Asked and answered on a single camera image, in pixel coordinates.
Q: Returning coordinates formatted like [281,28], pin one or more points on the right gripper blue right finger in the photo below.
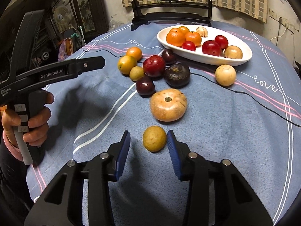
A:
[173,148]

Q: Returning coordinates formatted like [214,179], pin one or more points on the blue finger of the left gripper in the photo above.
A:
[89,64]

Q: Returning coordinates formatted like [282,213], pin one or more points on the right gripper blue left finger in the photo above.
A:
[121,157]

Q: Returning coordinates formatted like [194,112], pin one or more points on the small tan longan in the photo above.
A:
[154,138]

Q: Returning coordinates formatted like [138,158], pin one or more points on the yellow green tomato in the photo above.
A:
[126,63]

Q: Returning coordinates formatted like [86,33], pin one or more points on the tan persimmon-like fruit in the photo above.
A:
[168,105]

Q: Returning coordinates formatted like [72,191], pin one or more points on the small dark plum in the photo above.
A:
[145,86]

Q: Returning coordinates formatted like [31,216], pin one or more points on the dark purple mangosteen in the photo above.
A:
[177,75]

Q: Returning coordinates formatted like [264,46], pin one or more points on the dark red plum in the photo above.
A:
[168,56]

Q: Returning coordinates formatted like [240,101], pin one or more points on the pale yellow round fruit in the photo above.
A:
[225,75]

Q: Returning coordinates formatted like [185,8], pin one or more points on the orange mandarin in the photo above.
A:
[194,37]
[175,38]

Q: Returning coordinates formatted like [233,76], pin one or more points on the small red tomato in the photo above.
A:
[189,45]

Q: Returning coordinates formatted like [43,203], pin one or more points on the large red plum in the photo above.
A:
[210,47]

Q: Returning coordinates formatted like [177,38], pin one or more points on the large tan round fruit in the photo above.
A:
[233,52]

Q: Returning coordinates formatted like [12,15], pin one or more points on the red cherry tomato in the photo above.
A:
[222,41]

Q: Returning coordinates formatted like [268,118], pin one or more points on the striped tan melon fruit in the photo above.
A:
[202,31]

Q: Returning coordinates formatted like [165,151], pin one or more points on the small green-tan longan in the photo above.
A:
[136,73]

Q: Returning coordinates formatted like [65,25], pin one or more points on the orange yellow tomato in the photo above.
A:
[181,29]

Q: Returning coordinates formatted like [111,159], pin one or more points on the person's left hand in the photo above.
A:
[38,127]

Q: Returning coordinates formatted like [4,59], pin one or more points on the small orange kumquat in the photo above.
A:
[135,52]

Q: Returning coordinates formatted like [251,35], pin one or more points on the white electric fan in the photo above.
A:
[62,16]

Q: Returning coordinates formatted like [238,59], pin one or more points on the blue striped tablecloth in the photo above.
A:
[255,123]

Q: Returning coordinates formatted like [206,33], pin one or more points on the white oval plate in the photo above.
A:
[200,57]

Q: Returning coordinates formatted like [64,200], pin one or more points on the round goldfish screen ornament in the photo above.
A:
[140,18]

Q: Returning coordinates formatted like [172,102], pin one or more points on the framed wall painting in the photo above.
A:
[92,16]

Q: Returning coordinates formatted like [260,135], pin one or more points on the wall power strip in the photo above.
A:
[291,24]

